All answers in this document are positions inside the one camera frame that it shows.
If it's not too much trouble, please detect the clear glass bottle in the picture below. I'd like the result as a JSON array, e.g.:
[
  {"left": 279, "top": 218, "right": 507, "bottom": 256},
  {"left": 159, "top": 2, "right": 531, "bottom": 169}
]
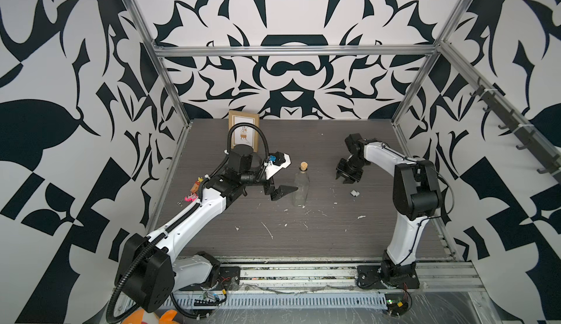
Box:
[{"left": 292, "top": 170, "right": 310, "bottom": 207}]

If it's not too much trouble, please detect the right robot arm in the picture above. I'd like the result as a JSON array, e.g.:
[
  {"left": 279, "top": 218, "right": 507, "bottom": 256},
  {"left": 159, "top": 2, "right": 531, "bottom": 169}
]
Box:
[{"left": 336, "top": 133, "right": 444, "bottom": 290}]

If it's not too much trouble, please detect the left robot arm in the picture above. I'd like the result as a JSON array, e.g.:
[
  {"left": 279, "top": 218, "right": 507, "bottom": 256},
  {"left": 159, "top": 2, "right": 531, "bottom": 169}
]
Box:
[{"left": 106, "top": 145, "right": 297, "bottom": 323}]

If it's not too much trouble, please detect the left circuit board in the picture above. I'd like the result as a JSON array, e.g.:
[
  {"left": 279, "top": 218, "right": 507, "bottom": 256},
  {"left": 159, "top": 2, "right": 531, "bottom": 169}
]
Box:
[{"left": 193, "top": 291, "right": 227, "bottom": 307}]

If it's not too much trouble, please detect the circuit board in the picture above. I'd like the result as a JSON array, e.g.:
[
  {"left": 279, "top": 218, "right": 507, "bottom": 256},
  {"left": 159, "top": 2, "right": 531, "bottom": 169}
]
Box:
[
  {"left": 193, "top": 291, "right": 227, "bottom": 307},
  {"left": 385, "top": 293, "right": 412, "bottom": 318}
]

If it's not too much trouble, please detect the right circuit board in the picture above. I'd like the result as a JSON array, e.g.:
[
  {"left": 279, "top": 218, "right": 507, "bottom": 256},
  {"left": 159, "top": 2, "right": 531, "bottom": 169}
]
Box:
[{"left": 385, "top": 293, "right": 412, "bottom": 318}]

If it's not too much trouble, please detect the orange plush toy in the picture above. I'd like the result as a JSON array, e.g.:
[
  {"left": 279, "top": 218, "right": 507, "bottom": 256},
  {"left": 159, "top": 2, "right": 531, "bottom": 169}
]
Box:
[{"left": 121, "top": 309, "right": 178, "bottom": 324}]

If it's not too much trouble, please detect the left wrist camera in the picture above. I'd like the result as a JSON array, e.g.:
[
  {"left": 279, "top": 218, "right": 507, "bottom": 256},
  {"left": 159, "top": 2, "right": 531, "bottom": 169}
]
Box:
[{"left": 264, "top": 151, "right": 291, "bottom": 173}]

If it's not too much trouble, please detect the wooden picture frame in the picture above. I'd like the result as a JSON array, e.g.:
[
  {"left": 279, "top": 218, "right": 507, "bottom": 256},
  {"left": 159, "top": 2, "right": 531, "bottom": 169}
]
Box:
[{"left": 228, "top": 110, "right": 260, "bottom": 152}]

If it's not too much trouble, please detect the colourful toy keychain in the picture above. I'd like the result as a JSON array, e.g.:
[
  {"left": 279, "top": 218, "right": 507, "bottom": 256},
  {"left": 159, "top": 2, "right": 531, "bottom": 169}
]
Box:
[{"left": 184, "top": 177, "right": 205, "bottom": 203}]

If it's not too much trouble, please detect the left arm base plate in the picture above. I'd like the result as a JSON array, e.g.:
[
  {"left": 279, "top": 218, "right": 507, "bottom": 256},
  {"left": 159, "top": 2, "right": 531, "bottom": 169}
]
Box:
[{"left": 191, "top": 266, "right": 241, "bottom": 290}]

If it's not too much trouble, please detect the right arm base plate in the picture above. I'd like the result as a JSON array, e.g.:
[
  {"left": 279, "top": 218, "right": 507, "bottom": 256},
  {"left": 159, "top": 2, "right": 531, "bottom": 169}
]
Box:
[{"left": 356, "top": 263, "right": 420, "bottom": 290}]

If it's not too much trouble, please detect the white slotted cable duct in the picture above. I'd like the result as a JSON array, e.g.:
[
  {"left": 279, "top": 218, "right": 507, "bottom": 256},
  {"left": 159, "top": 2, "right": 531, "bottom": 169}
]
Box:
[{"left": 175, "top": 293, "right": 388, "bottom": 310}]

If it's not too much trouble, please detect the aluminium mounting rail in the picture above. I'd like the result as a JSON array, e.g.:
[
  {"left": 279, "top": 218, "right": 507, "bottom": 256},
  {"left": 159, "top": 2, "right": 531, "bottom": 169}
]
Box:
[{"left": 221, "top": 260, "right": 484, "bottom": 292}]

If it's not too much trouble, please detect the black wall hook rack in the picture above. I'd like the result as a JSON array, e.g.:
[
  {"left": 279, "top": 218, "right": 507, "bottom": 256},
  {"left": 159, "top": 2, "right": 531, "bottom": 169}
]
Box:
[{"left": 470, "top": 77, "right": 560, "bottom": 184}]

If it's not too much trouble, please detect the black corrugated cable hose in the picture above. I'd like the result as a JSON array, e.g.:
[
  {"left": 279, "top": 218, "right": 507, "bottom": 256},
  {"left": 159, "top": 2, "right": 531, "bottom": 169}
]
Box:
[{"left": 106, "top": 122, "right": 270, "bottom": 324}]

